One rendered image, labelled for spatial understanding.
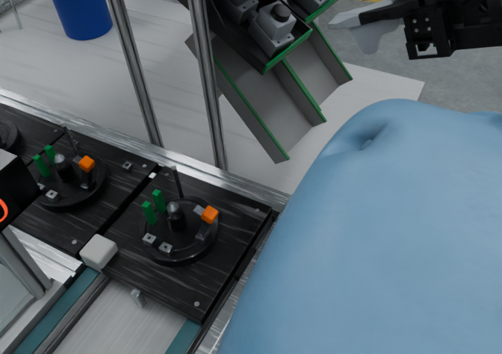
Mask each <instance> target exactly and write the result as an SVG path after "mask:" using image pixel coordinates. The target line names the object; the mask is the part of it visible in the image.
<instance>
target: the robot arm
mask: <svg viewBox="0 0 502 354"><path fill-rule="evenodd" d="M362 1H364V0H362ZM399 25H405V28H404V32H405V35H406V42H407V43H406V49H407V53H408V56H409V59H410V60H417V59H427V58H445V57H450V56H451V55H452V54H453V53H454V52H455V51H456V50H461V49H477V48H486V47H495V46H502V0H382V1H378V2H376V3H373V4H371V5H368V6H366V7H360V8H356V9H353V10H349V11H347V12H342V13H338V14H337V15H336V16H335V17H334V18H333V19H332V20H331V21H330V22H329V23H328V28H329V29H339V28H347V29H348V30H349V32H350V33H351V34H352V36H353V38H354V40H355V41H356V43H357V44H358V46H359V48H360V49H361V50H362V52H364V53H365V54H373V53H375V52H376V51H377V50H378V48H379V42H380V39H381V36H382V35H383V34H387V33H389V32H392V31H395V30H396V29H397V28H398V26H399ZM449 42H450V45H449ZM430 43H433V47H436V50H437V54H436V55H419V56H418V53H417V49H416V46H415V45H417V46H418V51H419V52H424V51H426V50H427V49H428V48H429V47H430ZM217 354H502V113H498V112H494V111H476V112H470V113H467V114H464V113H461V112H458V111H452V110H450V109H447V108H441V107H438V106H435V105H429V104H427V103H423V102H418V101H415V100H411V99H386V100H382V101H379V102H375V103H373V104H371V105H369V106H367V107H365V108H363V109H361V110H360V111H359V112H357V113H356V114H354V115H353V116H352V117H351V118H349V119H348V121H346V122H345V124H343V125H342V127H340V128H339V130H337V131H336V133H335V134H334V135H333V136H332V138H331V139H330V140H329V142H328V143H327V144H326V145H325V146H324V148H323V149H322V150H321V152H320V154H319V155H318V156H317V157H316V159H315V160H314V162H313V163H312V165H311V166H310V167H309V169H308V171H307V172H306V174H305V175H304V176H303V179H302V180H301V182H300V183H299V185H298V186H297V189H296V190H295V191H294V193H293V195H292V196H291V198H290V200H289V201H288V204H287V205H286V206H285V209H284V211H283V212H282V214H281V216H280V217H279V219H278V221H277V222H276V225H275V226H274V228H273V231H272V232H271V234H270V236H269V238H268V239H267V242H266V244H265V245H264V248H263V250H262V251H261V253H260V255H259V257H258V260H257V262H256V263H255V266H254V268H253V269H252V272H251V274H250V276H249V278H248V280H247V283H246V284H245V286H244V289H243V290H242V293H241V295H240V298H239V300H238V303H237V305H236V306H235V310H234V311H233V314H232V316H231V318H230V321H229V323H228V326H227V327H226V331H225V333H224V335H223V338H222V341H221V342H220V345H219V348H218V350H217Z"/></svg>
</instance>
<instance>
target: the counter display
mask: <svg viewBox="0 0 502 354"><path fill-rule="evenodd" d="M0 182H1V183H2V184H3V185H4V187H5V189H6V190H7V191H8V193H9V194H10V196H11V197H12V199H13V200H14V202H15V203H16V204H17V206H18V207H19V209H20V210H21V211H19V212H18V213H17V214H16V215H15V216H14V217H13V218H12V219H11V220H10V221H9V222H7V223H6V224H5V225H4V226H3V227H2V228H1V229H0V233H1V232H2V231H3V230H4V229H5V228H6V227H7V226H8V225H9V224H11V223H12V222H13V221H14V220H15V219H16V218H17V217H18V216H19V215H20V214H21V213H22V212H23V211H24V210H25V209H26V208H27V207H28V206H29V205H30V204H31V203H32V202H33V201H34V200H36V199H37V198H38V197H39V196H40V195H41V194H42V193H43V192H42V191H41V189H40V188H39V186H38V185H37V183H36V182H35V180H34V178H33V176H32V174H31V173H30V172H29V170H28V168H27V167H26V165H25V163H24V161H23V160H22V158H21V157H20V156H17V157H15V158H14V159H13V160H12V161H11V162H10V163H9V164H7V165H6V166H5V167H4V168H2V169H1V170H0Z"/></svg>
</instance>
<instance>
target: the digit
mask: <svg viewBox="0 0 502 354"><path fill-rule="evenodd" d="M19 211H21V210H20V209H19V207H18V206H17V204H16V203H15V202H14V200H13V199H12V197H11V196H10V194H9V193H8V191H7V190H6V189H5V187H4V185H3V184H2V183H1V182H0V229H1V228H2V227H3V226H4V225H5V224H6V223H7V222H9V221H10V220H11V219H12V218H13V217H14V216H15V215H16V214H17V213H18V212H19Z"/></svg>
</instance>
